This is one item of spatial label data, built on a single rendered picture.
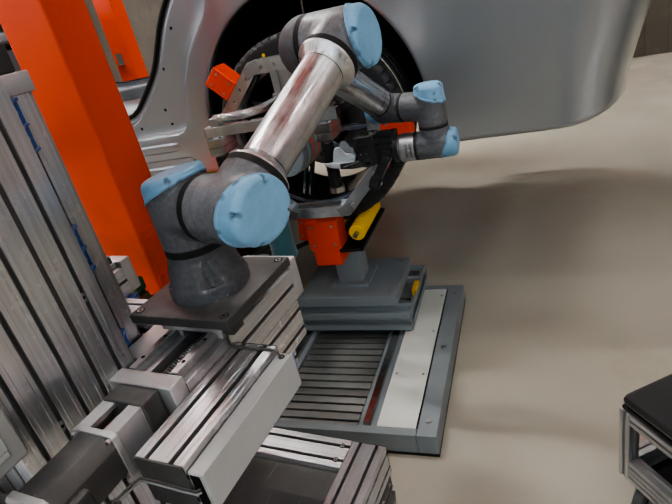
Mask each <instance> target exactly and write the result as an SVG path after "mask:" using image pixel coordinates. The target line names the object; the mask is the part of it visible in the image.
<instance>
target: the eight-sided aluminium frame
mask: <svg viewBox="0 0 672 504"><path fill-rule="evenodd" d="M283 69H286V67H285V66H284V65H283V63H282V61H281V58H280V55H274V56H269V57H264V58H263V57H261V58H259V59H254V60H252V61H250V62H247V63H246V65H245V67H244V69H243V70H242V73H241V75H240V77H239V79H238V81H237V83H236V85H235V87H234V89H233V91H232V93H231V96H230V98H229V100H228V102H227V104H226V106H225V108H224V110H223V112H222V113H227V112H233V111H238V110H243V108H244V106H245V104H246V102H247V100H248V98H249V96H250V94H251V92H252V90H253V88H254V86H255V84H256V83H257V81H258V79H259V77H260V75H261V74H263V73H268V72H269V71H271V70H277V71H278V70H283ZM365 118H366V123H367V128H368V131H369V130H375V129H377V131H379V130H381V128H380V124H378V123H370V122H369V121H368V120H367V117H365ZM235 136H236V138H237V142H238V141H239V142H238V146H237V147H236V148H235V149H233V150H232V151H234V150H243V149H244V147H245V146H246V144H245V141H244V138H243V134H242V133H240V134H235ZM232 151H230V152H232ZM230 152H229V153H230ZM377 166H378V164H376V165H374V166H371V167H370V168H369V170H368V171H367V173H366V174H365V175H364V177H363V178H362V179H361V181H360V182H359V184H358V185H357V186H356V188H355V189H354V190H353V192H352V193H351V195H350V196H349V197H348V199H338V200H327V201H317V202H306V203H296V202H295V201H293V200H292V199H291V198H290V206H288V211H290V214H289V220H290V221H292V220H296V221H298V219H316V218H328V217H340V216H341V217H343V216H350V215H351V214H352V212H353V211H355V209H356V208H357V206H358V205H359V203H360V202H361V200H362V199H363V198H364V196H365V195H366V194H367V192H368V191H369V190H370V188H369V182H370V178H371V177H372V175H373V174H374V173H375V170H376V168H377Z"/></svg>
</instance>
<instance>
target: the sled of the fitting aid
mask: <svg viewBox="0 0 672 504"><path fill-rule="evenodd" d="M427 281H428V279H427V273H426V266H425V265H412V266H411V269H410V272H409V275H408V277H407V280H406V283H405V286H404V289H403V292H402V295H401V298H400V300H399V303H398V306H362V307H310V308H300V309H301V312H302V316H303V319H304V323H305V326H306V329H307V331H318V330H414V326H415V323H416V319H417V316H418V312H419V309H420V305H421V302H422V298H423V295H424V291H425V288H426V284H427Z"/></svg>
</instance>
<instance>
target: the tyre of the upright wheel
mask: <svg viewBox="0 0 672 504"><path fill-rule="evenodd" d="M280 34H281V32H279V33H277V34H274V35H272V36H269V37H267V38H265V39H264V40H262V41H260V42H259V43H257V44H256V45H255V46H253V47H252V48H251V49H250V50H249V51H248V52H247V53H246V54H245V55H244V56H243V57H242V58H241V59H240V61H239V62H238V63H237V65H236V66H235V68H234V71H235V72H237V73H238V74H239V75H241V73H242V70H243V69H244V67H245V65H246V63H247V62H250V61H252V60H254V59H259V58H261V57H263V58H264V57H269V56H274V55H279V50H278V43H279V37H280ZM381 58H382V59H383V60H384V61H385V62H386V64H387V65H388V66H389V67H390V69H391V70H392V71H393V73H394V75H395V76H396V78H397V80H398V82H399V83H400V85H401V88H402V90H403V92H413V88H412V86H410V84H411V83H410V80H409V78H408V77H406V75H407V74H406V72H405V70H404V69H403V67H400V66H401V64H400V62H399V61H398V60H396V57H395V56H394V55H393V53H392V52H389V49H388V48H387V47H386V46H385V45H382V52H381ZM381 58H380V59H379V61H378V63H377V64H376V65H374V66H372V67H370V68H361V69H360V70H359V71H360V72H362V73H363V74H364V75H366V76H367V77H369V78H370V79H372V80H373V81H375V82H376V83H377V84H379V85H380V86H382V87H383V88H385V89H386V90H387V91H389V92H390V93H403V92H402V90H401V88H400V86H399V84H398V82H397V80H396V78H395V76H394V75H393V73H392V72H391V70H390V69H389V68H388V66H387V65H386V64H385V63H384V62H383V61H382V60H381ZM404 163H406V162H403V161H402V162H395V160H394V157H392V160H391V162H390V164H389V166H388V169H387V171H386V173H385V175H384V178H383V179H384V180H383V184H382V185H381V187H380V188H378V189H377V190H376V191H375V190H373V189H371V188H370V190H369V191H368V192H367V194H366V195H365V196H364V198H363V199H362V200H361V202H360V203H359V205H358V206H357V208H356V209H355V211H353V212H352V214H351V215H350V216H343V220H345V219H349V217H350V218H352V217H355V216H356V215H359V214H361V213H363V212H365V211H367V210H369V208H372V207H373V206H374V205H375V204H377V203H378V202H379V201H380V200H381V199H382V198H383V197H384V196H385V195H386V194H387V193H388V192H389V190H390V189H391V188H392V186H393V185H394V183H395V182H396V180H397V178H398V176H399V174H400V172H401V170H402V168H403V167H404V165H405V164H404Z"/></svg>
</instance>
